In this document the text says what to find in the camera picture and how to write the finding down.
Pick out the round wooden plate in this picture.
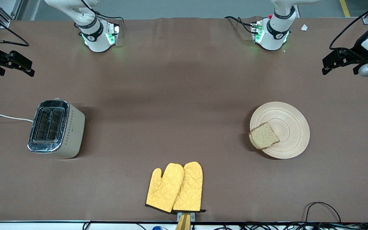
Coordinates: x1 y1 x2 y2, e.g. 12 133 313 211
250 102 310 159

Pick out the slice of brown bread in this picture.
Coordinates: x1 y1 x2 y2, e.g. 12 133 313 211
249 122 280 150

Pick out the cream and chrome toaster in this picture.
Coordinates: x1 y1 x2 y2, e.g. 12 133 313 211
27 98 86 159

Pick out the yellow quilted oven mitt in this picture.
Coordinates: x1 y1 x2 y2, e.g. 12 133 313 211
145 163 185 213
172 161 206 213

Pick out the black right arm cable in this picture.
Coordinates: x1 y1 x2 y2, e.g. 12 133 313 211
0 6 30 47

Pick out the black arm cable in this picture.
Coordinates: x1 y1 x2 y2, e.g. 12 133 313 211
0 6 30 47
329 0 368 50

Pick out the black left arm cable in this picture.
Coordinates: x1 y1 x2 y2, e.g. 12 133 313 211
329 0 368 50

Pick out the white toaster power cable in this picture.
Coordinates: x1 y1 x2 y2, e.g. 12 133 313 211
0 114 34 123

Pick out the black right base cable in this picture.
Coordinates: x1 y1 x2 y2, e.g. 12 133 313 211
93 11 124 22

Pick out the black base cable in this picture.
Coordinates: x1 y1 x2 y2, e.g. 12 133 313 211
225 16 255 35
93 11 124 22

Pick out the black left base cable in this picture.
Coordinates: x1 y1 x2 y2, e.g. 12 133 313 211
225 16 255 35

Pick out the looped black cable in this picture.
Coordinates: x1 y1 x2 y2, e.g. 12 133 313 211
305 202 342 224

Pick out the metal and wood camera bracket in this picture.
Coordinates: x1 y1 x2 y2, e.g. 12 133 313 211
175 212 196 230

